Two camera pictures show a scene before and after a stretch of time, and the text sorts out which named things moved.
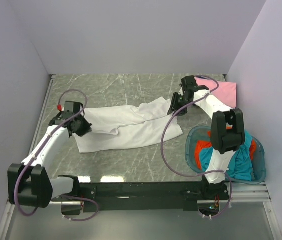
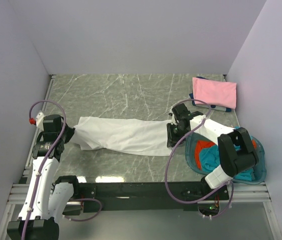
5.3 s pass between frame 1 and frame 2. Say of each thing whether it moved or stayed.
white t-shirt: moved
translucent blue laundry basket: stayed
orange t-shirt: stayed
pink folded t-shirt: stayed
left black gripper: moved
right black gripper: moved
